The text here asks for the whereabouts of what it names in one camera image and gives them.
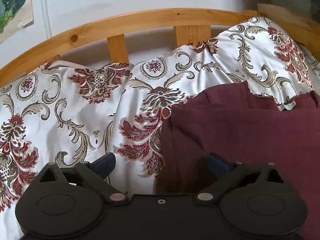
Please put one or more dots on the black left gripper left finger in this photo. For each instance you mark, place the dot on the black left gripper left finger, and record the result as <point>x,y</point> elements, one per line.
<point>93,177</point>

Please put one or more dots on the colourful wall poster left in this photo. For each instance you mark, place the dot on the colourful wall poster left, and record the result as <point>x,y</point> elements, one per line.
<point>15,15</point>

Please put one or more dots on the white floral satin bedspread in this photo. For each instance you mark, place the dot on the white floral satin bedspread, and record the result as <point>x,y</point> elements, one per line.
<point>66,113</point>

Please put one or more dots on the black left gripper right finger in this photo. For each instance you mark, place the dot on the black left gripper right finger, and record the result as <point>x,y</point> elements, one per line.
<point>229,176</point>

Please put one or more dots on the maroon small garment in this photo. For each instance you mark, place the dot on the maroon small garment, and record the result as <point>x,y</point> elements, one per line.
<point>235,124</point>

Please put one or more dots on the white wall pipe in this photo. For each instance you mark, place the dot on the white wall pipe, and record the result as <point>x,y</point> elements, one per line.
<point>46,19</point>

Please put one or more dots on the wooden bed frame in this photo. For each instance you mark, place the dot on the wooden bed frame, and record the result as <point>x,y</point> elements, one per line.
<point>191,25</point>

